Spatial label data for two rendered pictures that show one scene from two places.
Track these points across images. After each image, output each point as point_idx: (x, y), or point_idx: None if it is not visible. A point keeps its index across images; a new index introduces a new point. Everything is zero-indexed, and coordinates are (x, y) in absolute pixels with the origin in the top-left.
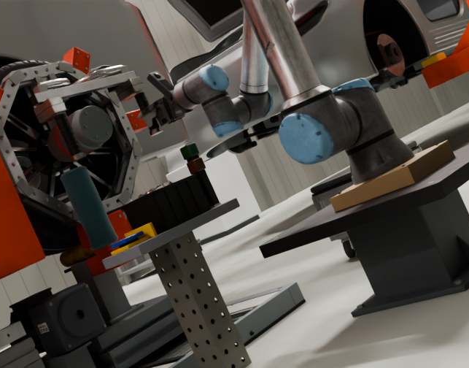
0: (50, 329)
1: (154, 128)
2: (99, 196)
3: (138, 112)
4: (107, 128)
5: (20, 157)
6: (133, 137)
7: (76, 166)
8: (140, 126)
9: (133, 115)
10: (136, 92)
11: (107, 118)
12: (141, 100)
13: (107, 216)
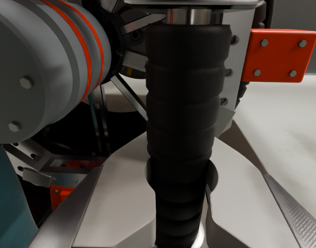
0: None
1: (157, 242)
2: None
3: (296, 39)
4: (20, 111)
5: (141, 12)
6: (225, 96)
7: (115, 85)
8: (267, 78)
9: (270, 42)
10: (155, 9)
11: (29, 75)
12: (155, 94)
13: (7, 247)
